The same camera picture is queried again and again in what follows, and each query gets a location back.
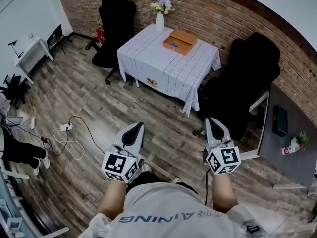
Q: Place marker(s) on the person's right forearm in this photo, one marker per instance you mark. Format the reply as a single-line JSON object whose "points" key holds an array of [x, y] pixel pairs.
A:
{"points": [[223, 192]]}

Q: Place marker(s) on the person's black trousers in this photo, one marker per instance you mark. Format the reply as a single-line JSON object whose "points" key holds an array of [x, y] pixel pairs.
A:
{"points": [[148, 178]]}

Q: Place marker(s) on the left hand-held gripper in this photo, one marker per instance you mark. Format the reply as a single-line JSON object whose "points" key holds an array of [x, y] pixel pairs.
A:
{"points": [[116, 163]]}

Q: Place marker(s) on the orange wooden box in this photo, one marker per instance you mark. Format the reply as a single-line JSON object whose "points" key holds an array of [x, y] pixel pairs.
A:
{"points": [[184, 37]]}

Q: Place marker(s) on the tall black office chair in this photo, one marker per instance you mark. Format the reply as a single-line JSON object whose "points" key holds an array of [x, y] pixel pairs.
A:
{"points": [[116, 26]]}

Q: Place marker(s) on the black desk lamp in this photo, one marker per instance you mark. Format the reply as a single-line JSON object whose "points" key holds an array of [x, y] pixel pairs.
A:
{"points": [[13, 43]]}

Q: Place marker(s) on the small green plant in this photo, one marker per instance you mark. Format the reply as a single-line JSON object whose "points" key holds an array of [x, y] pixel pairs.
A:
{"points": [[302, 138]]}

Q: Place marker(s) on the white vase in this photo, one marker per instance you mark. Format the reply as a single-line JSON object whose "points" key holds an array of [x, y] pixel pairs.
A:
{"points": [[160, 22]]}

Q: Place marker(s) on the white bottle with red label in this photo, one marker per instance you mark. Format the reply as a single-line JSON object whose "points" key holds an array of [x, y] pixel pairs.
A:
{"points": [[288, 149]]}

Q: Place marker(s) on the black rectangular box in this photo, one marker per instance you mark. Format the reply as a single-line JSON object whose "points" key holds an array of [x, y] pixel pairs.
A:
{"points": [[280, 120]]}

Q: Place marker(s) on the dark grey desk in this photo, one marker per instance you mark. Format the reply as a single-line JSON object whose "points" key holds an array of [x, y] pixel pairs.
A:
{"points": [[280, 155]]}

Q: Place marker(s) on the purple and yellow flower bouquet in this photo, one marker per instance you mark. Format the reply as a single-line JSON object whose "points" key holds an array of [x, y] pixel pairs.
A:
{"points": [[162, 5]]}

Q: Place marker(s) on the long white power strip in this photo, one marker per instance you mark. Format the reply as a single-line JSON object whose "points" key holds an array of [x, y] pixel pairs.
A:
{"points": [[32, 123]]}

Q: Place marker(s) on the wide black office chair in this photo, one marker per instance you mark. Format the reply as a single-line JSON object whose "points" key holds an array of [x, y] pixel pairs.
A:
{"points": [[247, 71]]}

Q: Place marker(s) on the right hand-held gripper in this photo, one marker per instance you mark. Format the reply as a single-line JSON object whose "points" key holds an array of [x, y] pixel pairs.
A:
{"points": [[224, 160]]}

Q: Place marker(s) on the small black chair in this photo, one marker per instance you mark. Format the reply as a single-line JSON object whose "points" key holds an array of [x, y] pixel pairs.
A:
{"points": [[55, 37]]}

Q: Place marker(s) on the white desk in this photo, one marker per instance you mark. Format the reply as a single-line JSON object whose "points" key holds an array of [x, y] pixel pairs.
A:
{"points": [[29, 53]]}

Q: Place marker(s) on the table with white checked cloth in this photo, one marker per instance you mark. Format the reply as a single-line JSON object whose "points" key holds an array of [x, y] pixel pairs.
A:
{"points": [[153, 58]]}

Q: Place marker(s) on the short white power strip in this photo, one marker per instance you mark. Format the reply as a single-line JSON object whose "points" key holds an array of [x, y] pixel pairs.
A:
{"points": [[66, 127]]}

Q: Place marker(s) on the black chair base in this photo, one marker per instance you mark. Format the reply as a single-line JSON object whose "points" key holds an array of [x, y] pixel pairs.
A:
{"points": [[15, 85]]}

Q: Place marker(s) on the person's right shoe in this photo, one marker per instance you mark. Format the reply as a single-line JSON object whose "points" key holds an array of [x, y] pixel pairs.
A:
{"points": [[175, 179]]}

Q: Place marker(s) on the person's left forearm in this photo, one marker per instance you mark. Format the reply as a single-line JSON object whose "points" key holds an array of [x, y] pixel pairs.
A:
{"points": [[111, 197]]}

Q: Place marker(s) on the person's white printed shirt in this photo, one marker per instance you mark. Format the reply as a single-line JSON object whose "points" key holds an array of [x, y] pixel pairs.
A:
{"points": [[168, 207]]}

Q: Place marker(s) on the person's left shoe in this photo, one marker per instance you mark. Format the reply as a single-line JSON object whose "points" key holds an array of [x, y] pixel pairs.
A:
{"points": [[146, 168]]}

